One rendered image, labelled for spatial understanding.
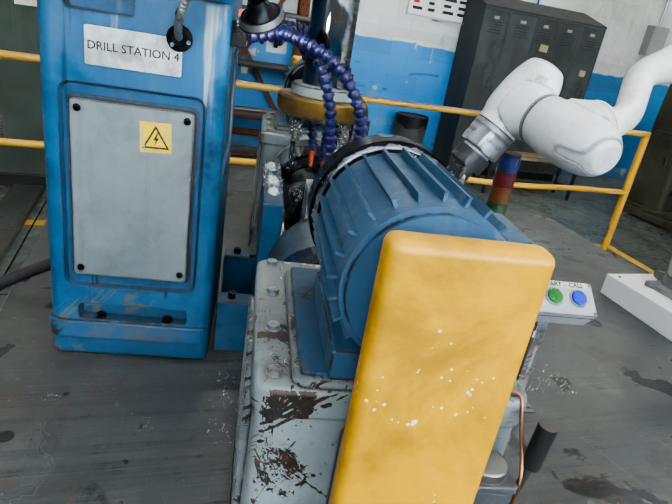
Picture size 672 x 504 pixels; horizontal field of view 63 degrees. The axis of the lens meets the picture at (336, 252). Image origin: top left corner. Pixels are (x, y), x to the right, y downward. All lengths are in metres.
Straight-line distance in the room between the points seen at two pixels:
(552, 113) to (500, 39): 5.66
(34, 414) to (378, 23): 5.93
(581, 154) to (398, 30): 5.72
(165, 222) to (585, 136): 0.75
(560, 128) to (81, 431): 0.96
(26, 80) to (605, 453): 4.04
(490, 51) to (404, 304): 6.31
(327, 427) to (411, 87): 6.36
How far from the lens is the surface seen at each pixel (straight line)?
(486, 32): 6.62
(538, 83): 1.16
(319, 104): 1.07
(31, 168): 4.57
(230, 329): 1.18
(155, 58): 0.98
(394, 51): 6.68
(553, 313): 1.11
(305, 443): 0.58
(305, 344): 0.57
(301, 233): 0.94
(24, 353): 1.24
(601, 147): 1.04
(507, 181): 1.61
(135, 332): 1.16
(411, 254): 0.39
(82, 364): 1.19
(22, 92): 4.45
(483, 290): 0.42
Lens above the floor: 1.48
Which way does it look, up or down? 23 degrees down
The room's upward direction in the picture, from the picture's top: 10 degrees clockwise
